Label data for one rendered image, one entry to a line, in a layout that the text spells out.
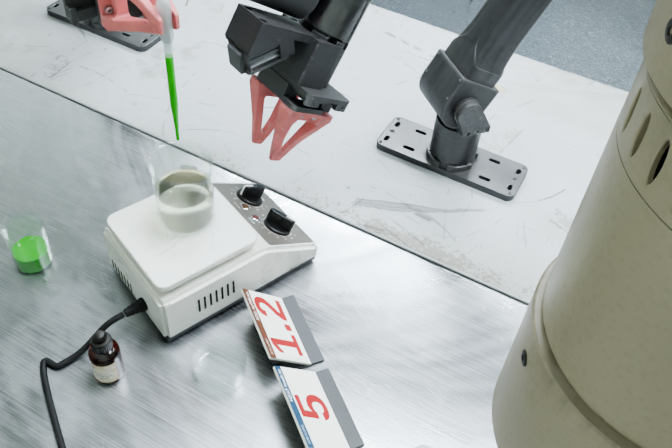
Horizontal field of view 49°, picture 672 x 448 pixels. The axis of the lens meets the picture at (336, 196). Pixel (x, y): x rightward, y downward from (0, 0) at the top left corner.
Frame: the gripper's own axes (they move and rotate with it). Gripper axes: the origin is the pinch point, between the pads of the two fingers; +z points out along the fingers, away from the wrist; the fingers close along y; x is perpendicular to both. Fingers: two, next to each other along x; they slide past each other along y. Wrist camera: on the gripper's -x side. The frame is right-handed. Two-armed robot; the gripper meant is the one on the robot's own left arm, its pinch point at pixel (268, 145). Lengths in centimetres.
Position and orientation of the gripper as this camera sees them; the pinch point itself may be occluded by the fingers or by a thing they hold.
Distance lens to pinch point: 83.2
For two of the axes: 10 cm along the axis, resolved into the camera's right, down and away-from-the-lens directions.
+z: -4.5, 8.1, 3.7
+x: 6.5, 0.1, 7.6
